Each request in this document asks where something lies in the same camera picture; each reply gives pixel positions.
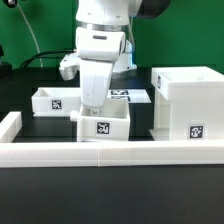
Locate black device at left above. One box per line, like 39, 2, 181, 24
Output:
0, 45, 13, 78

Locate white U-shaped fence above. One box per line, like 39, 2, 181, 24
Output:
0, 112, 224, 168

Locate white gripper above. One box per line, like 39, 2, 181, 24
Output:
79, 59, 114, 115

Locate white thin cable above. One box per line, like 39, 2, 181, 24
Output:
15, 1, 44, 68

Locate white drawer cabinet box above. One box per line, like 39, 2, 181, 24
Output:
151, 66, 224, 141

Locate white drawer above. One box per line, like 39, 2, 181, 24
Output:
31, 87, 81, 117
70, 98, 130, 142

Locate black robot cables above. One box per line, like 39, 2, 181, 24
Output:
19, 49, 79, 69

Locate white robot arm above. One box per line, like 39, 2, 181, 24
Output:
59, 0, 171, 113

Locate white marker tag sheet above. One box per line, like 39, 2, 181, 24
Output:
108, 89, 151, 103

